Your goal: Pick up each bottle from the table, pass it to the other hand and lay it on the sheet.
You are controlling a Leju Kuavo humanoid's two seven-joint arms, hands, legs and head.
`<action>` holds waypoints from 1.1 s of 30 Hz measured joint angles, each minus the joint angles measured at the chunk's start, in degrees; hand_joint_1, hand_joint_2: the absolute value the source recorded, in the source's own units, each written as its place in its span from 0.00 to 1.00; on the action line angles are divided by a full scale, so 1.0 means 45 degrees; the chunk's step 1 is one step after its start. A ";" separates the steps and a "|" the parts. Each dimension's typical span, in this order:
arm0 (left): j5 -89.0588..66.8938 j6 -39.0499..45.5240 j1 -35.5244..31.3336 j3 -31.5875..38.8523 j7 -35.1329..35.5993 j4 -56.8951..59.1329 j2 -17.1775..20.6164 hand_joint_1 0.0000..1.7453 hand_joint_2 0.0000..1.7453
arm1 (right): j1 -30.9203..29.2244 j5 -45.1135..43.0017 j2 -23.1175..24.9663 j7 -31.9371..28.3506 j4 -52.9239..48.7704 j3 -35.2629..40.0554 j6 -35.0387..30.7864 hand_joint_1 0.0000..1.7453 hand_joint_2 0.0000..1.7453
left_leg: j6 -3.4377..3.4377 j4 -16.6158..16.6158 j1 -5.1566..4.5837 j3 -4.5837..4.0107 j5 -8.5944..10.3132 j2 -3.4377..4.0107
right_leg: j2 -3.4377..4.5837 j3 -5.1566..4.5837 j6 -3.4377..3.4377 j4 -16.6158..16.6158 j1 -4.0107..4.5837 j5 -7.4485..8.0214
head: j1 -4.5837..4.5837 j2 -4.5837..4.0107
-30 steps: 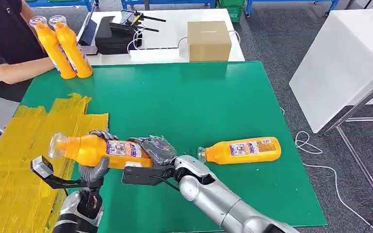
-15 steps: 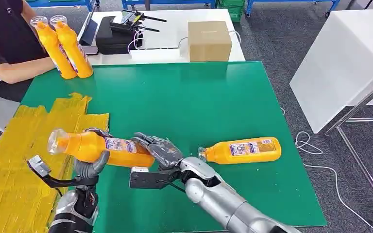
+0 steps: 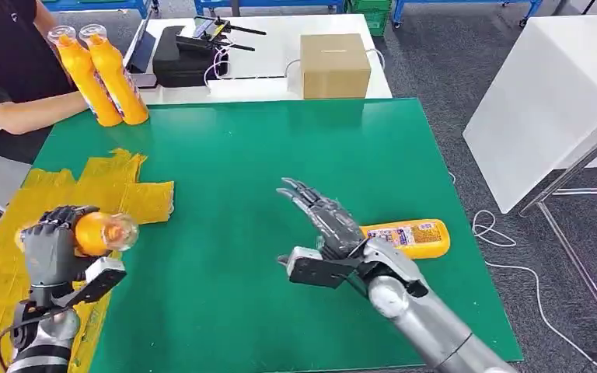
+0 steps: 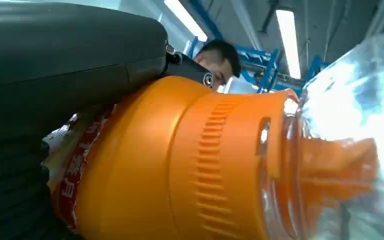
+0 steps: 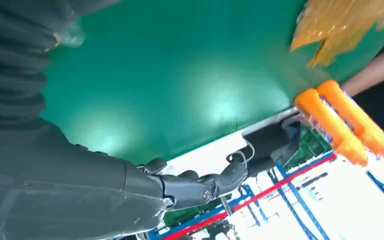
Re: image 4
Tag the blue metal shelf frame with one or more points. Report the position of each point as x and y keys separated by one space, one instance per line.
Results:
x=265 y=69

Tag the orange drink bottle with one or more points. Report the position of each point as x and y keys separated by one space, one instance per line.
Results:
x=165 y=165

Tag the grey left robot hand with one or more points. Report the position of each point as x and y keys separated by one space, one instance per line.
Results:
x=62 y=59

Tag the long ceiling light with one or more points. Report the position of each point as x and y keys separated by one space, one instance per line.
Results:
x=288 y=43
x=185 y=18

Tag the clear plastic bag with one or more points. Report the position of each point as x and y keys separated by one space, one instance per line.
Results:
x=354 y=99

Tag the person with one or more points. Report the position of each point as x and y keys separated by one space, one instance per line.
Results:
x=220 y=61

